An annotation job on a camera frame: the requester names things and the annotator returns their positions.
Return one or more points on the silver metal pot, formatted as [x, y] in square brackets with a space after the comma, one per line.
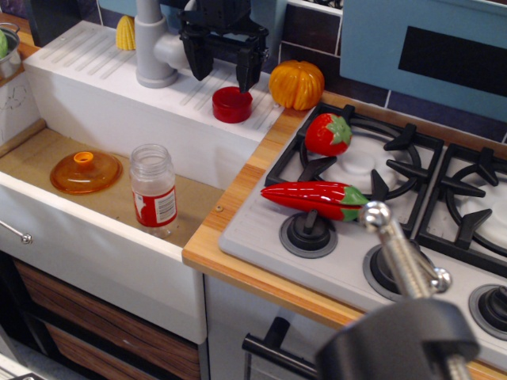
[10, 56]

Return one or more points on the black oven door handle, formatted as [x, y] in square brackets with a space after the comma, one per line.
[266, 359]

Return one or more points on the orange transparent pot lid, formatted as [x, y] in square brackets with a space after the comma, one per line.
[86, 172]

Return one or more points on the lower wooden drawer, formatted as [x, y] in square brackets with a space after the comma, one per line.
[105, 365]

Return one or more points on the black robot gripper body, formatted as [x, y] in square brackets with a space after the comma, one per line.
[225, 25]

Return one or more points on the black right burner grate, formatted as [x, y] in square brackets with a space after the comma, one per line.
[461, 207]

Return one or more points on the red plastic cap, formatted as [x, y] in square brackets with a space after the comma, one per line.
[231, 106]

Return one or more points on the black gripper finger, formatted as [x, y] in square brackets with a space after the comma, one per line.
[250, 58]
[198, 54]

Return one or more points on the grey toy stovetop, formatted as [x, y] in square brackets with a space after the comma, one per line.
[253, 236]

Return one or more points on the black stove knob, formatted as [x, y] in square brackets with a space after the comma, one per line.
[379, 276]
[308, 235]
[487, 305]

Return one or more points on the black clamp body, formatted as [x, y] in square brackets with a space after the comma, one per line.
[406, 340]

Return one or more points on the clear plastic jar red label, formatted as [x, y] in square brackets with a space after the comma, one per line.
[153, 188]

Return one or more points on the yellow toy corn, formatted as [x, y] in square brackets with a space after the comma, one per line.
[125, 33]

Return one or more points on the red toy strawberry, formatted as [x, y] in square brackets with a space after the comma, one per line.
[329, 135]

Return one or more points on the black right stove knob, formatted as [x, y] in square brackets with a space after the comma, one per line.
[487, 305]

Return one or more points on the orange toy pumpkin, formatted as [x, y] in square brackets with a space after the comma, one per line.
[298, 85]

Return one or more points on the black middle stove knob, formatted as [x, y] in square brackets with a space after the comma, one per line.
[379, 276]

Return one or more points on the black left burner grate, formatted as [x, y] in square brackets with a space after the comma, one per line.
[385, 162]

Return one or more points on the grey toy faucet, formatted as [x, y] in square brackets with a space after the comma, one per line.
[160, 54]

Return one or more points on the silver towel rod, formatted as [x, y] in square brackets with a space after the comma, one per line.
[25, 238]

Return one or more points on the blue toy microwave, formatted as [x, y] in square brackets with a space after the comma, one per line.
[448, 52]

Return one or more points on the black left stove knob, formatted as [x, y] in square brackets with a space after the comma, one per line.
[308, 235]

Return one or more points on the wooden drawer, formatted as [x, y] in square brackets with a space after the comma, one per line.
[146, 340]
[105, 365]

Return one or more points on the red toy chili pepper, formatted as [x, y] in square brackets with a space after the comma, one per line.
[332, 200]

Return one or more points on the upper wooden drawer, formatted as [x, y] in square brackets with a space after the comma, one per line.
[146, 340]

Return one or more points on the black burner grate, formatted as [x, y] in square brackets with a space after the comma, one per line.
[385, 162]
[461, 207]

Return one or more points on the white toy sink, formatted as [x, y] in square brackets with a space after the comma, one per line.
[66, 199]

